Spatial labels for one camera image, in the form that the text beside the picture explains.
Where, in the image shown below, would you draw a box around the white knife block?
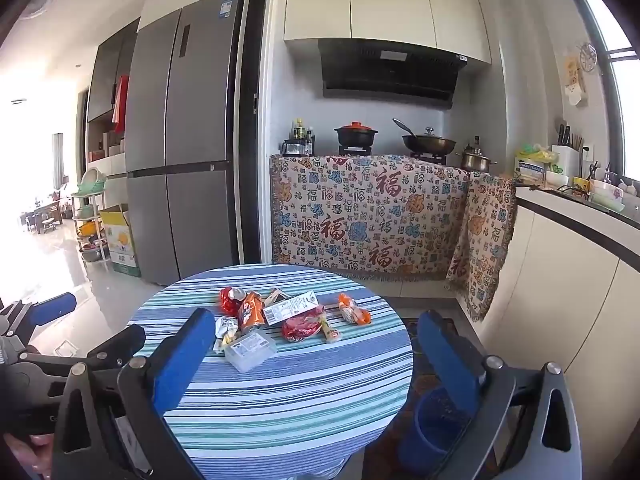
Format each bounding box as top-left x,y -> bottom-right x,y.
551,122 -> 583,176

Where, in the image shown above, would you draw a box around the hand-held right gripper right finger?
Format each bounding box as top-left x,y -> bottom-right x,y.
416,310 -> 583,480

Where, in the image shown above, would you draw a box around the red hanging bag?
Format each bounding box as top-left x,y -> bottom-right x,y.
112,75 -> 130,133

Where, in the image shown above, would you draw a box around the wooden dining table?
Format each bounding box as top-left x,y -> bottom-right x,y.
20,195 -> 68,233

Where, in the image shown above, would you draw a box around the red plastic bag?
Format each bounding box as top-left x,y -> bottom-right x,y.
281,306 -> 326,343

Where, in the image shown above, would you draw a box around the blue plastic waste basket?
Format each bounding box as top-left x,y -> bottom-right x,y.
413,386 -> 482,471

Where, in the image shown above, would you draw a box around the orange bun bag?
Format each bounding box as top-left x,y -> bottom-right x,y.
337,292 -> 372,325

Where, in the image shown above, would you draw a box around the black door frame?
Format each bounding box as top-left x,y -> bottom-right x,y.
239,0 -> 273,266

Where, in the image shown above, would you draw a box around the white storage rack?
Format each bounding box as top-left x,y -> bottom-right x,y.
70,167 -> 111,263

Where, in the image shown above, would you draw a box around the yellow hanging bag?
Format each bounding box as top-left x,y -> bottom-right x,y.
562,50 -> 587,107

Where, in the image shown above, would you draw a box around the dark glass wall cabinet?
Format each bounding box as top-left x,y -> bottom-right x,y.
86,17 -> 141,123

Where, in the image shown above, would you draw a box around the round striped table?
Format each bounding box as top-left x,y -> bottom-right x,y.
127,263 -> 415,480

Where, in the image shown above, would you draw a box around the white wall cabinet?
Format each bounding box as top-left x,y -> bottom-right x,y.
284,0 -> 493,65

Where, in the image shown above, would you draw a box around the green plastic basin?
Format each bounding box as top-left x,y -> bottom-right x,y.
76,169 -> 108,197

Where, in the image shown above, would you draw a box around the orange snack packet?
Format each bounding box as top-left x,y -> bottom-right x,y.
236,291 -> 265,335

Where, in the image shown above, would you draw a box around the dark kitchen countertop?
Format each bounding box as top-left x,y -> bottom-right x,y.
515,185 -> 640,267

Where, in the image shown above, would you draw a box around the white base cabinet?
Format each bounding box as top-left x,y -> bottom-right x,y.
475,195 -> 640,461

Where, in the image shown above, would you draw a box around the yellow sausage wrapper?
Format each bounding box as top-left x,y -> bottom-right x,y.
320,312 -> 342,345

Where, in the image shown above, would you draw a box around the green yellow plastic bags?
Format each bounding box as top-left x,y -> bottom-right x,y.
515,143 -> 558,166

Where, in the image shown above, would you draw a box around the small printed blanket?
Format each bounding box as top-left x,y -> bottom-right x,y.
445,172 -> 518,322

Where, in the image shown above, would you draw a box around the large printed blanket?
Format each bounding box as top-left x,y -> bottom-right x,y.
269,154 -> 473,282

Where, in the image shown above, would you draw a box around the red white snack wrapper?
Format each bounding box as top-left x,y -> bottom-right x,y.
218,286 -> 247,317

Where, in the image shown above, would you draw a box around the person's left hand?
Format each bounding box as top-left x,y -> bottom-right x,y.
4,431 -> 54,480

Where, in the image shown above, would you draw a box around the lidded wok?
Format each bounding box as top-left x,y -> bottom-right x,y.
392,118 -> 457,156

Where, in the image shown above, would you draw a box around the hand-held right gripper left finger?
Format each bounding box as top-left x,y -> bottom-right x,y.
50,307 -> 217,480

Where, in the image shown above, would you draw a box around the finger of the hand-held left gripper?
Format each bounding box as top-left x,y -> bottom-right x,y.
19,324 -> 147,377
0,291 -> 77,346

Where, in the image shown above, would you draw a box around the grey refrigerator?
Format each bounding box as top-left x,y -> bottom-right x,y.
124,0 -> 248,286

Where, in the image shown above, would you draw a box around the yellow cardboard box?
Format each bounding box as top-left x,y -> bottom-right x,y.
99,204 -> 142,278

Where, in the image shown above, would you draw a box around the green white milk carton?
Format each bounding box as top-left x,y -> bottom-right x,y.
261,291 -> 321,327

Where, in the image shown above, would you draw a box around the white green bowl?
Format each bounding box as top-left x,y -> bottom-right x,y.
590,179 -> 626,213

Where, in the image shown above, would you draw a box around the black range hood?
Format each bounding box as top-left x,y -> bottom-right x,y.
317,38 -> 468,110

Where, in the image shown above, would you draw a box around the printed food packet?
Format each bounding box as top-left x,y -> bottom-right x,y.
514,157 -> 548,186

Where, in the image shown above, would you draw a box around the clear plastic box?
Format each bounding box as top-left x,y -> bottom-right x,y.
223,330 -> 277,373

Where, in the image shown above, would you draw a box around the black clay pot red lid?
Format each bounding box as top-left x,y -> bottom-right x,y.
334,121 -> 379,150

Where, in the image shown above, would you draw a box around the steel pot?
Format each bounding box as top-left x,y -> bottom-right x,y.
457,144 -> 498,173

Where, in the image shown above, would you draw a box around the window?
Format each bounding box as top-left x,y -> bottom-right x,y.
570,0 -> 640,181

